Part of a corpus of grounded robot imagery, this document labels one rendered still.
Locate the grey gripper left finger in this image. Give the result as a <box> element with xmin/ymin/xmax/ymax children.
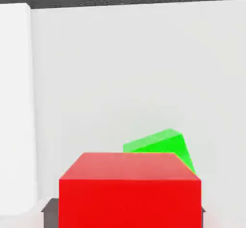
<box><xmin>28</xmin><ymin>198</ymin><xmax>60</xmax><ymax>228</ymax></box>

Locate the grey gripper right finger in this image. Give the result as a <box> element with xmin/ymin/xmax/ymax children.
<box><xmin>201</xmin><ymin>206</ymin><xmax>218</xmax><ymax>228</ymax></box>

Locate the small red cube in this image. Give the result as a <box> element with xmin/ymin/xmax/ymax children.
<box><xmin>59</xmin><ymin>152</ymin><xmax>202</xmax><ymax>228</ymax></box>

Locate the small green cube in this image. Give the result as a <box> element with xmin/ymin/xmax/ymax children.
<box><xmin>123</xmin><ymin>128</ymin><xmax>197</xmax><ymax>175</ymax></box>

